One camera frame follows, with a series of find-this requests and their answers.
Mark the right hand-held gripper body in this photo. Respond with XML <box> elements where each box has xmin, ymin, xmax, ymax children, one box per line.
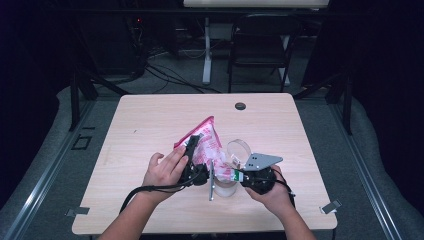
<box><xmin>243</xmin><ymin>152</ymin><xmax>284</xmax><ymax>196</ymax></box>

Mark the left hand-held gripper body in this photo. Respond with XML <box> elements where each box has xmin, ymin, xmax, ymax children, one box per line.
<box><xmin>179</xmin><ymin>159</ymin><xmax>215</xmax><ymax>202</ymax></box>

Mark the clear plastic bag pink print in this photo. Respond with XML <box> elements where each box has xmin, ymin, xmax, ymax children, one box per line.
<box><xmin>173</xmin><ymin>115</ymin><xmax>246</xmax><ymax>184</ymax></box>

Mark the person's right hand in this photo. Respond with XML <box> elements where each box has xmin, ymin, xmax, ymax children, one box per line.
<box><xmin>245</xmin><ymin>165</ymin><xmax>296</xmax><ymax>218</ymax></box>

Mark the person's left hand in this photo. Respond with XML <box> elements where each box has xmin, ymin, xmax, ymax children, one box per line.
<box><xmin>141</xmin><ymin>148</ymin><xmax>190</xmax><ymax>204</ymax></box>

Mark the grey tape tab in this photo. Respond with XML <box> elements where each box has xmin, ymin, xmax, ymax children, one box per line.
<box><xmin>319</xmin><ymin>199</ymin><xmax>343</xmax><ymax>215</ymax></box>
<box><xmin>65</xmin><ymin>206</ymin><xmax>91</xmax><ymax>218</ymax></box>

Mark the black folding chair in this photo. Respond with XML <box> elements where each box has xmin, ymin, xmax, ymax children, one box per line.
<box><xmin>227</xmin><ymin>13</ymin><xmax>303</xmax><ymax>94</ymax></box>

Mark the white desk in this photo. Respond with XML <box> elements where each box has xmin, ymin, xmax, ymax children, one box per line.
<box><xmin>183</xmin><ymin>0</ymin><xmax>330</xmax><ymax>87</ymax></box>

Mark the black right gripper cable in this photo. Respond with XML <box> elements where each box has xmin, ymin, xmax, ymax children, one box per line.
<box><xmin>273</xmin><ymin>168</ymin><xmax>297</xmax><ymax>209</ymax></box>

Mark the black floor cable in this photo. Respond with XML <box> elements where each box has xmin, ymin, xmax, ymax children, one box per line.
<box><xmin>146</xmin><ymin>68</ymin><xmax>205</xmax><ymax>94</ymax></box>
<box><xmin>144</xmin><ymin>64</ymin><xmax>222</xmax><ymax>94</ymax></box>

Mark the metal floor rail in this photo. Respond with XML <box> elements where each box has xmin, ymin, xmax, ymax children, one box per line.
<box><xmin>328</xmin><ymin>99</ymin><xmax>403</xmax><ymax>240</ymax></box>
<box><xmin>1</xmin><ymin>99</ymin><xmax>98</xmax><ymax>240</ymax></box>

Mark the black metal frame stand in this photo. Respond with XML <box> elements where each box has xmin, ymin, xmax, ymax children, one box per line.
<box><xmin>293</xmin><ymin>68</ymin><xmax>354</xmax><ymax>136</ymax></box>
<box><xmin>68</xmin><ymin>66</ymin><xmax>131</xmax><ymax>133</ymax></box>

